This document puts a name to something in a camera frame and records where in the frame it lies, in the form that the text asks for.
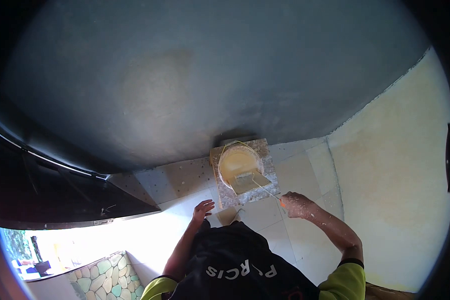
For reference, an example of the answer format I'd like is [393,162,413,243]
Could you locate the person's left hand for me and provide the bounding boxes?
[192,199,215,226]

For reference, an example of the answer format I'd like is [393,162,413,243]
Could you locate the person's right hand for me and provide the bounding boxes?
[280,191,319,220]

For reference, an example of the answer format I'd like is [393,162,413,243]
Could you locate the person's left fingers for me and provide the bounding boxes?
[197,199,215,217]

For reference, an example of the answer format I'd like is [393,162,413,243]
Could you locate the person's right fingers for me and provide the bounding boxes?
[281,192,298,219]

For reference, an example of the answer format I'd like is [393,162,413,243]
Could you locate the orange handled paint roller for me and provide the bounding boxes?
[235,172,287,214]

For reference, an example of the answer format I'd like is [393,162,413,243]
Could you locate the paint roller grid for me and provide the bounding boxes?
[227,170,273,196]

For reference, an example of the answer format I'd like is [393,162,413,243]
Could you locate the paint spattered square block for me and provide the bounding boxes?
[209,138,281,209]

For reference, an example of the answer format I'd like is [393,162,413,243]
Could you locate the white bucket of yellow paint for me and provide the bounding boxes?
[217,144,265,196]

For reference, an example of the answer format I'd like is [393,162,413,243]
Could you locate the person's body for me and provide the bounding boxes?
[140,220,367,300]

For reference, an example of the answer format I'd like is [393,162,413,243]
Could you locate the dark glass door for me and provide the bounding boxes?
[0,109,162,230]

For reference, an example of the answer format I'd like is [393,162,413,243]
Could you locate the pebble pattern low wall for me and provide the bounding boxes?
[67,250,145,300]

